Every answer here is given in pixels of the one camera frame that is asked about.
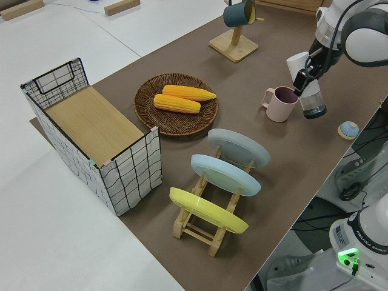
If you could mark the grey plate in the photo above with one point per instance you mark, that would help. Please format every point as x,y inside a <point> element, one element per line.
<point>239,148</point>

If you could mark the black plug in robot base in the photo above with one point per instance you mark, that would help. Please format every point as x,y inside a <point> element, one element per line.
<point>354,266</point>

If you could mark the yellow plate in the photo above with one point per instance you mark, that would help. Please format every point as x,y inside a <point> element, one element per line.
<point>206,209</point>

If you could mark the light blue plate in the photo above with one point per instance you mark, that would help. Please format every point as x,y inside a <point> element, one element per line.
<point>224,175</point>

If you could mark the wooden block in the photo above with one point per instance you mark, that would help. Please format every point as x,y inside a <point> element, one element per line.
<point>21,9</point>
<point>121,7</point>

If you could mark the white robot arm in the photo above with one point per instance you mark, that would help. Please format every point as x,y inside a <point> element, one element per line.
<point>366,45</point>

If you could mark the pink paper clip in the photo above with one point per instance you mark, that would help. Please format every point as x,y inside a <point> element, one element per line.
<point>154,130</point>
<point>107,164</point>

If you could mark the round brown wicker basket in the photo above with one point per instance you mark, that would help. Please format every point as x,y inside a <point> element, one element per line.
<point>175,124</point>

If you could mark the pink mug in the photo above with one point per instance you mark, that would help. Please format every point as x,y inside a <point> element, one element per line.
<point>277,109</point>

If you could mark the yellow corn cob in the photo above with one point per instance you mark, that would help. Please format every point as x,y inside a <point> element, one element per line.
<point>188,91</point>
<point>175,103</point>

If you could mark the blue dome call bell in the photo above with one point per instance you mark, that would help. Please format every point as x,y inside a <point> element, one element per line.
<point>348,128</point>

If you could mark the black coiled power adapter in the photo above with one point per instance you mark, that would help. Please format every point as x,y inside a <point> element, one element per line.
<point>350,192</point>

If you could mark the wooden mug tree stand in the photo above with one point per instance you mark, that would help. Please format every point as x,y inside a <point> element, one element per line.
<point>239,48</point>

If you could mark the white power strip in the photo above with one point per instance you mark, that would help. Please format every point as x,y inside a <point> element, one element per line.
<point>351,169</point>
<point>291,263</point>

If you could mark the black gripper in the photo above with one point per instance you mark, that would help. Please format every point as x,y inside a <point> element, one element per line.
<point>325,59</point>

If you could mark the wooden plate rack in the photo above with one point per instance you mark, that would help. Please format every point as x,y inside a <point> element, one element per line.
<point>178,228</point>

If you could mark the dark teal mug yellow inside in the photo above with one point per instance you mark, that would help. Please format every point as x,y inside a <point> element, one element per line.
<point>236,15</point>

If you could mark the brown table mat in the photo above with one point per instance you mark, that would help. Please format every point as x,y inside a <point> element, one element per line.
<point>257,169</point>

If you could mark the white bottle with clear base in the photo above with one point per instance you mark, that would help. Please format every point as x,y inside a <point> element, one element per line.
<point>297,62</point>

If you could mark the wooden board lid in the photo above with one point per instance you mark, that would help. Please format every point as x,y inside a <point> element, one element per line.
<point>97,124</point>

